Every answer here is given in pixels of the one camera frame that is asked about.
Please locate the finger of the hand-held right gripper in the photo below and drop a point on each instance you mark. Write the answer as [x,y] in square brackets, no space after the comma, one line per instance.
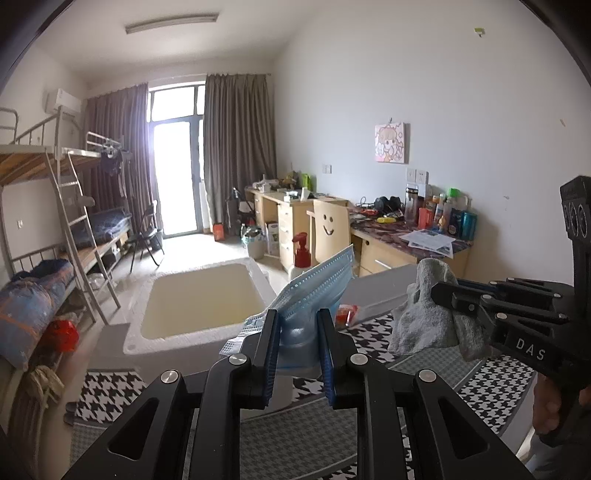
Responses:
[475,314]
[457,290]

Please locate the grey trash bin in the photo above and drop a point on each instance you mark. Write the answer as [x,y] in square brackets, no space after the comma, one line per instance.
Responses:
[255,247]

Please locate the blue mattress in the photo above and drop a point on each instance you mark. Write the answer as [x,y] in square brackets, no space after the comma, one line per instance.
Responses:
[104,226]

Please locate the white bottle red pump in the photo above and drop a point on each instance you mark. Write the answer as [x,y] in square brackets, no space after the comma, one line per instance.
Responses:
[302,251]

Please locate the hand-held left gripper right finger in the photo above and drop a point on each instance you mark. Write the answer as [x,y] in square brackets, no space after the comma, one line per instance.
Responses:
[327,360]

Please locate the metal bunk bed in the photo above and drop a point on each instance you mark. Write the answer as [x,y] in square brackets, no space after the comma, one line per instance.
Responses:
[27,161]

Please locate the grey cloth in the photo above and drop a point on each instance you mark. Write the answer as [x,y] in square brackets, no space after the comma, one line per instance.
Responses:
[425,318]

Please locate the white foam box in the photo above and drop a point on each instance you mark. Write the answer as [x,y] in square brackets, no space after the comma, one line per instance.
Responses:
[198,295]

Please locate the double wall socket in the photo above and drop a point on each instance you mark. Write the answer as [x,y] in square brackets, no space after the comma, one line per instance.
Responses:
[417,175]

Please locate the blue plaid quilt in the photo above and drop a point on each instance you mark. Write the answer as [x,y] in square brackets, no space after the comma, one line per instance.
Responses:
[32,304]

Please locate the hanging dark clothes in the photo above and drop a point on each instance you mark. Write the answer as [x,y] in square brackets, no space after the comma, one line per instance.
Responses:
[113,168]

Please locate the houndstooth table cloth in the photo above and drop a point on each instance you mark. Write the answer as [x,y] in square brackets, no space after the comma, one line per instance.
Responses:
[485,392]

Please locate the plain wooden desk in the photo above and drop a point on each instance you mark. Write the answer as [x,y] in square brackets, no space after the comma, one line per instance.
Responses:
[288,226]

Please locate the wooden chair smiley face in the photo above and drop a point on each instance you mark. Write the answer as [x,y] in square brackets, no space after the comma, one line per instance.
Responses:
[328,230]

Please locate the wooden desk patterned top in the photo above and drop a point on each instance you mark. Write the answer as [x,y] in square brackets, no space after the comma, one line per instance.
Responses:
[383,258]

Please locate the white air conditioner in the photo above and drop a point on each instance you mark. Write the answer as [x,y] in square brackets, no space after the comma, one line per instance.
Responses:
[63,101]

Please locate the red snack packet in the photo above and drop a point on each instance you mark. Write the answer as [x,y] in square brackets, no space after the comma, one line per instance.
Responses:
[344,316]

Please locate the brown curtain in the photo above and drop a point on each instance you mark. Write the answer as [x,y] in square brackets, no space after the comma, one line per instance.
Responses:
[122,124]
[240,147]

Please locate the red bag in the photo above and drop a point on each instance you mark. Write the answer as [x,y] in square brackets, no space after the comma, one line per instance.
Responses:
[62,337]

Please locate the wall poster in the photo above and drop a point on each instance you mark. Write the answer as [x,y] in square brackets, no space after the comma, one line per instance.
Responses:
[391,143]

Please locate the metal bed ladder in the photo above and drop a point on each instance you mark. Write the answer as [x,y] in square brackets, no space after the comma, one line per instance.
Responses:
[74,217]

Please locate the blue face mask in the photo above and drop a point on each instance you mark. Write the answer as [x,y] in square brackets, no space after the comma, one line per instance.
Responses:
[318,286]

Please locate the ceiling light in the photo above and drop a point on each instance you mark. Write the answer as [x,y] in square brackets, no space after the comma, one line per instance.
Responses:
[171,23]

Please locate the yellow-green rag bundle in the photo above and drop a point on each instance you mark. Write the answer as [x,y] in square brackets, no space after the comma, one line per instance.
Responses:
[44,385]

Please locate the person's right hand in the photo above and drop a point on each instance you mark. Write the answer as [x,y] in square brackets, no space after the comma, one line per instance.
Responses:
[549,406]

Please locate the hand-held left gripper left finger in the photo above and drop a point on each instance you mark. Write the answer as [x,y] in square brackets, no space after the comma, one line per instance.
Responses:
[270,360]

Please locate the red box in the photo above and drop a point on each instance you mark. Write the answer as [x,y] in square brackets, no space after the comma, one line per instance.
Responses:
[219,232]

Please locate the black folding chair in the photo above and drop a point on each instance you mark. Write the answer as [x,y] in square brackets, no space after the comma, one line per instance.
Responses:
[145,237]

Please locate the glass balcony door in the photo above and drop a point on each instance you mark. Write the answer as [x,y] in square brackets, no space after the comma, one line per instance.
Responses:
[178,175]

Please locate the black headphones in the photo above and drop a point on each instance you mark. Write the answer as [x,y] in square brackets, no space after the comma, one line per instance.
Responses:
[387,204]

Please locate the printed papers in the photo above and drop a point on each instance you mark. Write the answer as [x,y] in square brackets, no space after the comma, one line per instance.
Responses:
[427,241]

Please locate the row of bottles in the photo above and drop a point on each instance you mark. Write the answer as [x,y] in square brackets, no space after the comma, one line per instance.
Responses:
[443,214]

